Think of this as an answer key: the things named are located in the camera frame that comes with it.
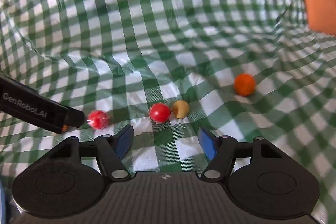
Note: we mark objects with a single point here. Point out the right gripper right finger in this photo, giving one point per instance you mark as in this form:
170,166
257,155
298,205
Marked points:
220,150

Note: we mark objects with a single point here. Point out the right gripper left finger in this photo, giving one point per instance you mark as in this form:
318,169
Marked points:
111,149

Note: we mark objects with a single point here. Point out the red fruit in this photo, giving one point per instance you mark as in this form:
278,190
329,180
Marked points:
98,119

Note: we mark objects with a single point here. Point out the red cherry tomato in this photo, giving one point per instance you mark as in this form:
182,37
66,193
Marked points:
159,113

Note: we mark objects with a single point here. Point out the orange tomato fruit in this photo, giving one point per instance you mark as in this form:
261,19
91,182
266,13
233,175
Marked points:
65,128

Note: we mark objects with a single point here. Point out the small tan longan on cloth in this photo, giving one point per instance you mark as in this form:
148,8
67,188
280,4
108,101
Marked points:
180,109

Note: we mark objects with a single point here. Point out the green white checkered cloth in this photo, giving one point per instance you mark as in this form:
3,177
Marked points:
124,56

